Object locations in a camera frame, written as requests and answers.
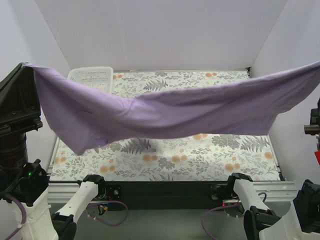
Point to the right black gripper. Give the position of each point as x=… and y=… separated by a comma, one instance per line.
x=312, y=129

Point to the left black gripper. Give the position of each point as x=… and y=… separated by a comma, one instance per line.
x=19, y=122

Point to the purple t shirt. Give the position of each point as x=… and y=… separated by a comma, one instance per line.
x=86, y=118

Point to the white plastic basket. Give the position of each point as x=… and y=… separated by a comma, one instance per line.
x=98, y=77

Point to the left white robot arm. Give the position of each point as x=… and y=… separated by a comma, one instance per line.
x=24, y=185

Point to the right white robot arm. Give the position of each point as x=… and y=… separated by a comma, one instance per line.
x=301, y=222

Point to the floral table cloth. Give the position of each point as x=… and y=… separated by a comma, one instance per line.
x=200, y=157

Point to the aluminium frame rail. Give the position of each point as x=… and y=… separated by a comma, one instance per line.
x=277, y=191

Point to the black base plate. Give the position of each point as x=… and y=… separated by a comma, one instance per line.
x=167, y=195

